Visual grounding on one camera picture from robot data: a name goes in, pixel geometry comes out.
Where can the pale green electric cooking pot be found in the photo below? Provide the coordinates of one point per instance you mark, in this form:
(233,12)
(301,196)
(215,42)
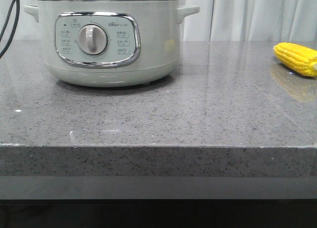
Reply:
(110,43)

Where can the yellow corn cob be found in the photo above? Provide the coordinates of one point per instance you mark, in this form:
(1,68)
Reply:
(298,58)

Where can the white curtain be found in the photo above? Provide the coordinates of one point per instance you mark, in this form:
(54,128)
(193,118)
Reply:
(251,20)

